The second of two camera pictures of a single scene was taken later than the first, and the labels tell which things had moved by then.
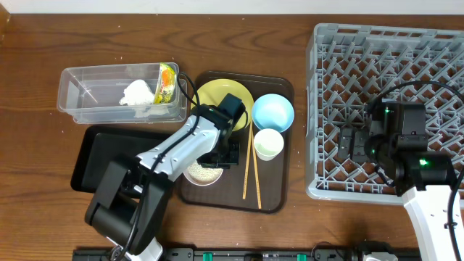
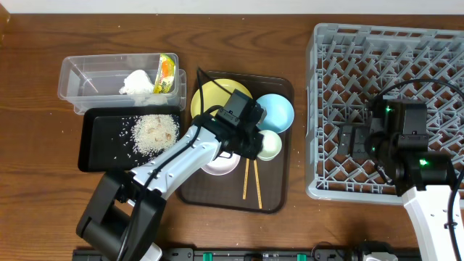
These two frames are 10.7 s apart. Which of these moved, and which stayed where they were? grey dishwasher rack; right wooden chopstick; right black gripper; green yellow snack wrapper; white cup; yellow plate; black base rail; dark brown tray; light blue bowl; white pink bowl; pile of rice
Moved: white pink bowl; pile of rice; green yellow snack wrapper
Stayed: white cup; grey dishwasher rack; right wooden chopstick; light blue bowl; dark brown tray; black base rail; right black gripper; yellow plate
